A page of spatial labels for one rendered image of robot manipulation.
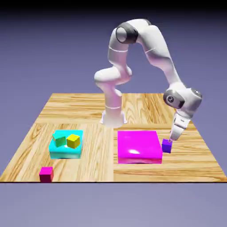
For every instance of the small green cube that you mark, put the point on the small green cube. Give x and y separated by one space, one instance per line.
59 140

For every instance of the small purple cube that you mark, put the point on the small purple cube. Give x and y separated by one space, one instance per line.
166 146

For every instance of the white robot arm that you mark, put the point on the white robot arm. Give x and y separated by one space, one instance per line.
117 58

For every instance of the large cyan box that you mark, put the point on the large cyan box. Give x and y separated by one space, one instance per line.
71 150

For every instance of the small magenta cube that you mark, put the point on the small magenta cube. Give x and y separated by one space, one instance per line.
46 174

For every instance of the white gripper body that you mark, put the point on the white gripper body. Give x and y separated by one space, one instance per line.
177 132

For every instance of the small yellow cube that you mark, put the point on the small yellow cube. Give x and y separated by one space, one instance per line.
73 141

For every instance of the large magenta box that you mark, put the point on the large magenta box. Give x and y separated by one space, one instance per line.
139 145

